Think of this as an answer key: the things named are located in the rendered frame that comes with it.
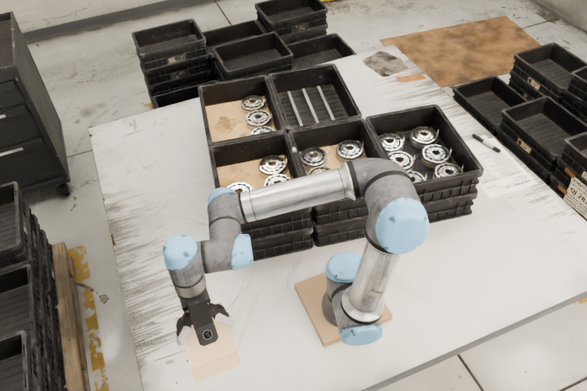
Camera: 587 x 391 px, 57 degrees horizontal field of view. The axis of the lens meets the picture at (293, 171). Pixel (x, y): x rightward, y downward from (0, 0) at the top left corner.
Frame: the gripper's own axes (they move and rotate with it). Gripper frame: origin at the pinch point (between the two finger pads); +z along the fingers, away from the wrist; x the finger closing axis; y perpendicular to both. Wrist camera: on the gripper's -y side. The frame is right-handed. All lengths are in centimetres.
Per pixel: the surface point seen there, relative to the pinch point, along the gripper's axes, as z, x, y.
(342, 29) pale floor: 95, -178, 280
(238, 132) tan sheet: 12, -37, 91
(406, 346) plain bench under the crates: 26, -55, -12
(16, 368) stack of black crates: 46, 64, 44
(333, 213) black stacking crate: 8, -51, 32
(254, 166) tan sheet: 12, -36, 69
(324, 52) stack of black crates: 57, -124, 198
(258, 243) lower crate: 15.2, -25.5, 35.5
